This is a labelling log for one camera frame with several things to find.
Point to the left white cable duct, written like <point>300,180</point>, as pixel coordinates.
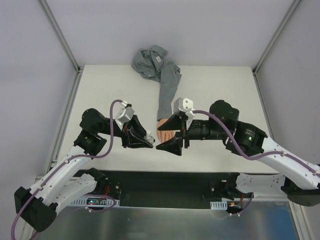
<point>94,202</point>

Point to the mannequin hand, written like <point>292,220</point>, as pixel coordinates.
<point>164,135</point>

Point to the aluminium frame post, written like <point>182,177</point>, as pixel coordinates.
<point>59,34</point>
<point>276,35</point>

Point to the right white cable duct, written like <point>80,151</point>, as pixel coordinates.
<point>225,205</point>

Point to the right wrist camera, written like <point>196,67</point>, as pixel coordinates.
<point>186,106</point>

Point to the white cable duct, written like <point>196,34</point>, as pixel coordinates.
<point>225,205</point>
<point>94,202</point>

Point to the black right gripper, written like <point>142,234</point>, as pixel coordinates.
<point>185,135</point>

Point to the right aluminium frame post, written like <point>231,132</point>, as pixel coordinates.
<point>276,35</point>

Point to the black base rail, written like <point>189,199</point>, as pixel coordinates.
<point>178,190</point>

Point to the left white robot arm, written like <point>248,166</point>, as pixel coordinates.
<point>40,204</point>

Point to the clear nail polish bottle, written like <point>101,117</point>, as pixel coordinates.
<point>148,137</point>

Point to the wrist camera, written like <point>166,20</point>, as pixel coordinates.
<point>186,106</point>
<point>124,115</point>

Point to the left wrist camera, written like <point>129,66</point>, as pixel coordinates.
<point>124,115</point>

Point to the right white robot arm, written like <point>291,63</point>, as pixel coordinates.
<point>296,178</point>

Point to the left aluminium frame post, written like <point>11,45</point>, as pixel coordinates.
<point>59,34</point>

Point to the grey shirt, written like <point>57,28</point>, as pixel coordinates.
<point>152,64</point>

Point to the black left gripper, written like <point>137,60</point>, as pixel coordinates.
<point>126,135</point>

